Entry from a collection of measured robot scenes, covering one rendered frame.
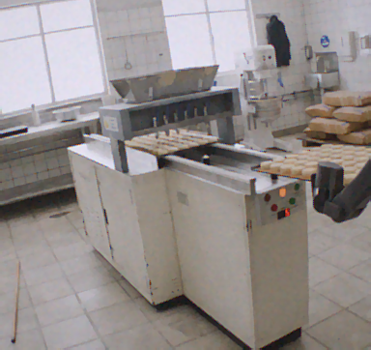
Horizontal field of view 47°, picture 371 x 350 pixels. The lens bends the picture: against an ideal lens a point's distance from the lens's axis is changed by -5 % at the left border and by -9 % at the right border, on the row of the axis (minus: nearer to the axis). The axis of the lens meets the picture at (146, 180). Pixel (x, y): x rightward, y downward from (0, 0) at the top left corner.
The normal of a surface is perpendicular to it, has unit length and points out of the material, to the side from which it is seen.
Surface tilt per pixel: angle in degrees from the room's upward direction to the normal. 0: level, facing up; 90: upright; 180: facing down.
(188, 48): 90
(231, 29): 90
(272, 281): 90
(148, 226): 90
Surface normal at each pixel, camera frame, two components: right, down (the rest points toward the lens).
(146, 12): 0.37, 0.18
